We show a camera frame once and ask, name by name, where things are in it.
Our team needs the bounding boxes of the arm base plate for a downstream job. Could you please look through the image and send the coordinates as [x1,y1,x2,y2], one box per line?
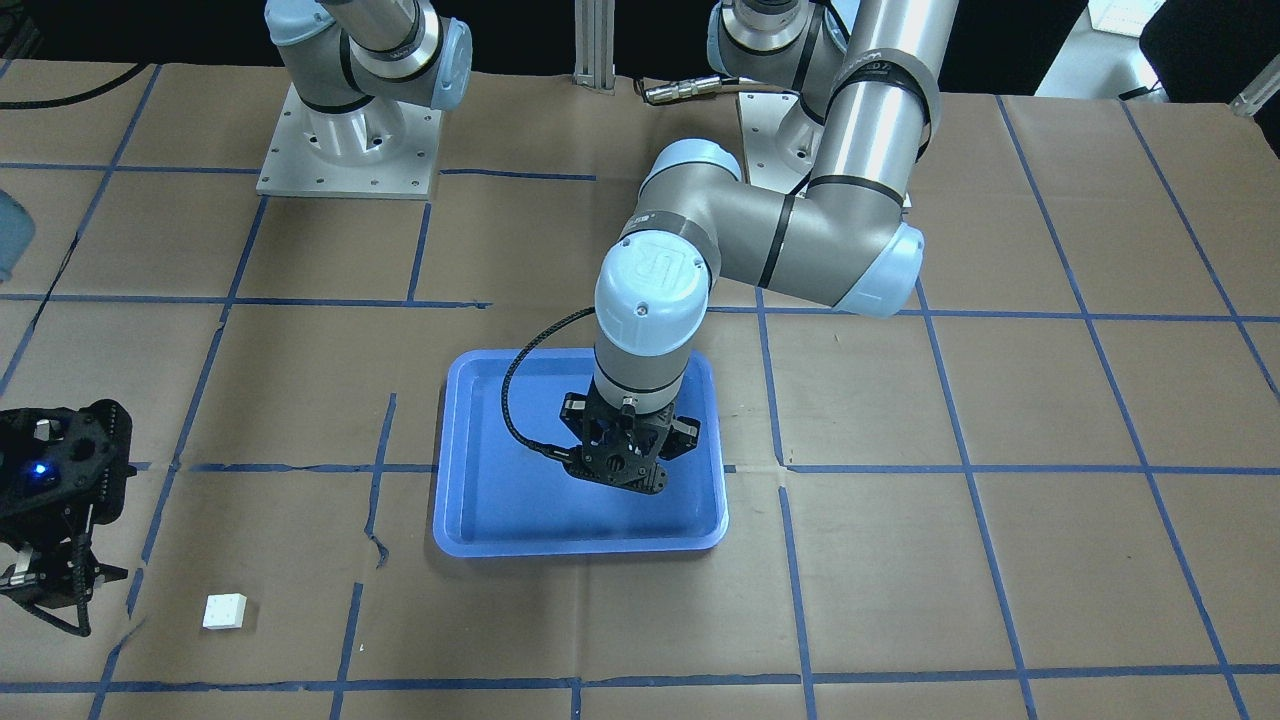
[256,88,445,201]
[737,92,913,211]

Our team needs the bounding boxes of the metal cable connector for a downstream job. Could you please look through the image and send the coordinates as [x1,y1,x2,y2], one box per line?
[640,78,801,106]

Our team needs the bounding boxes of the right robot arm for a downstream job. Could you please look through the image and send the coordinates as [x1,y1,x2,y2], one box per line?
[1,1,474,635]

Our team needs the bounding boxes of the blue plastic tray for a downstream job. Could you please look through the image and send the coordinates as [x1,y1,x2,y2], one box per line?
[433,348,730,559]

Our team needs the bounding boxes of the aluminium profile post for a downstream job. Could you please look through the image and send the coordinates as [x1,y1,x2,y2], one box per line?
[572,0,616,95]

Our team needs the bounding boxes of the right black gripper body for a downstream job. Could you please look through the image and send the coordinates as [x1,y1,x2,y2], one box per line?
[1,398,134,550]

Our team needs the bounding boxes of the white block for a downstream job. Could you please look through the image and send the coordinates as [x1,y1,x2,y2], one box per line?
[201,593,248,630]

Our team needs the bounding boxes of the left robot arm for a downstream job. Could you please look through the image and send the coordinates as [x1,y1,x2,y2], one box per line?
[538,1,957,495]

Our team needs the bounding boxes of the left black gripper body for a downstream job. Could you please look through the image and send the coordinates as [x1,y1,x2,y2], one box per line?
[559,388,701,495]

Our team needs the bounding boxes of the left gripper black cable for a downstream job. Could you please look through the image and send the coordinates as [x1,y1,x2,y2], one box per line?
[500,307,599,462]

